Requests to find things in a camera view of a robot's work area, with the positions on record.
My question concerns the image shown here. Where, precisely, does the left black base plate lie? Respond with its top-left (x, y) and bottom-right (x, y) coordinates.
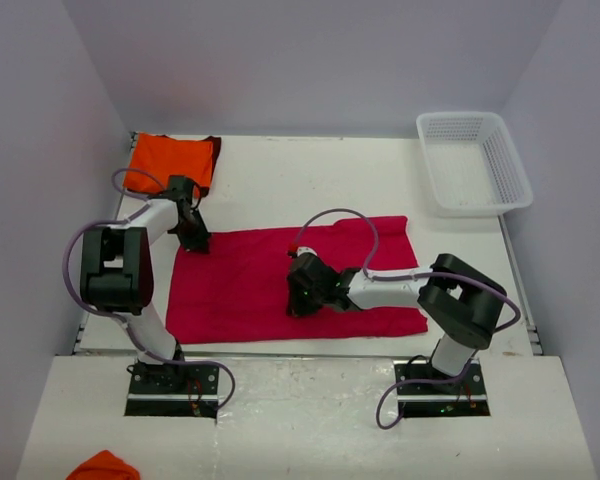
top-left (124, 362), bottom-right (219, 419)

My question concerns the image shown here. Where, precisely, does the folded orange t shirt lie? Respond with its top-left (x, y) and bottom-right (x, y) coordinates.
top-left (129, 133), bottom-right (222, 198)

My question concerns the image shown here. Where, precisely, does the white plastic basket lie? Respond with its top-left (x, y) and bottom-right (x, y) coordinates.
top-left (416, 111), bottom-right (533, 218)

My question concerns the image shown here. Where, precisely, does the orange cloth at bottom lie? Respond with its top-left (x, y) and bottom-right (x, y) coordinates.
top-left (66, 450), bottom-right (141, 480)

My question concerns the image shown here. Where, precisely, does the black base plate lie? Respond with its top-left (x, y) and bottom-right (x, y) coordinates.
top-left (124, 362), bottom-right (219, 419)
top-left (396, 360), bottom-right (491, 419)

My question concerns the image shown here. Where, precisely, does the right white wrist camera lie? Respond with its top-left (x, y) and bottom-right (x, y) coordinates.
top-left (288, 244), bottom-right (316, 258)

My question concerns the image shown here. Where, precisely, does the pink t shirt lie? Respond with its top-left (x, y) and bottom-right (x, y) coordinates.
top-left (166, 216), bottom-right (428, 344)

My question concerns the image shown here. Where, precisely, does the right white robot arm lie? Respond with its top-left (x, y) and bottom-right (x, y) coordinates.
top-left (287, 248), bottom-right (509, 393)

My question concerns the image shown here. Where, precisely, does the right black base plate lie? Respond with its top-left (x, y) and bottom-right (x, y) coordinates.
top-left (396, 360), bottom-right (491, 419)

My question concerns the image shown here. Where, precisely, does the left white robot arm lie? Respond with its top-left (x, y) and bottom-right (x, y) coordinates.
top-left (77, 175), bottom-right (211, 393)

